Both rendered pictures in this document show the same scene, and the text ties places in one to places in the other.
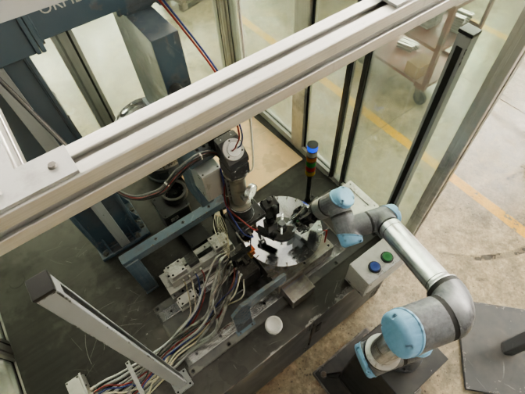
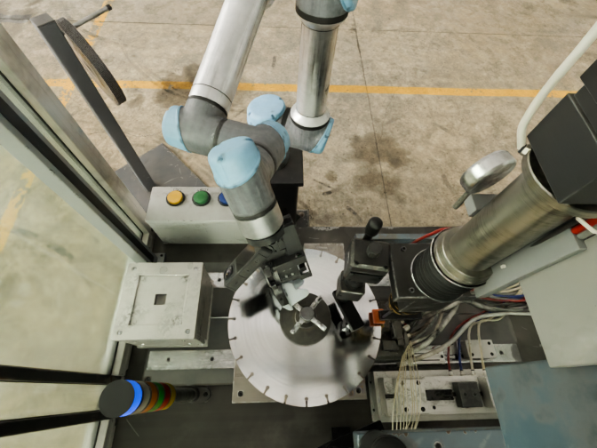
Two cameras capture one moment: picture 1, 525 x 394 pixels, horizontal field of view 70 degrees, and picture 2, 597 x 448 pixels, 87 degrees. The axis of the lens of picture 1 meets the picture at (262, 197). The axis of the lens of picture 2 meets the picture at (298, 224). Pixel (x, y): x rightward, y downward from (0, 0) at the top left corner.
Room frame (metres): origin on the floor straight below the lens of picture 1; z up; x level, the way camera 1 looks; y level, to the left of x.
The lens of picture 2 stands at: (0.90, -0.04, 1.65)
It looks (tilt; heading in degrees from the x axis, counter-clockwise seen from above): 62 degrees down; 206
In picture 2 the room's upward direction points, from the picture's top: 6 degrees clockwise
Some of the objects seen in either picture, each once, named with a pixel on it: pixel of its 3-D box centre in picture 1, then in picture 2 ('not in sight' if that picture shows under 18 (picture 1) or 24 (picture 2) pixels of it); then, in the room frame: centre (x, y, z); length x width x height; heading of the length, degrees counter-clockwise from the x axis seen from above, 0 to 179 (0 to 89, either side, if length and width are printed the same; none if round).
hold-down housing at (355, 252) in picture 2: (269, 214); (359, 273); (0.69, -0.02, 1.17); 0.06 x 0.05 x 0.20; 113
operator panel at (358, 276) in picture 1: (380, 262); (206, 216); (0.63, -0.47, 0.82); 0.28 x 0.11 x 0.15; 122
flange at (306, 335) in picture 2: (281, 227); (305, 317); (0.76, -0.07, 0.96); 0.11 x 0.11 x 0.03
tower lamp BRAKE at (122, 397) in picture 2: (312, 146); (122, 397); (1.02, -0.22, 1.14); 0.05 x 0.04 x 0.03; 32
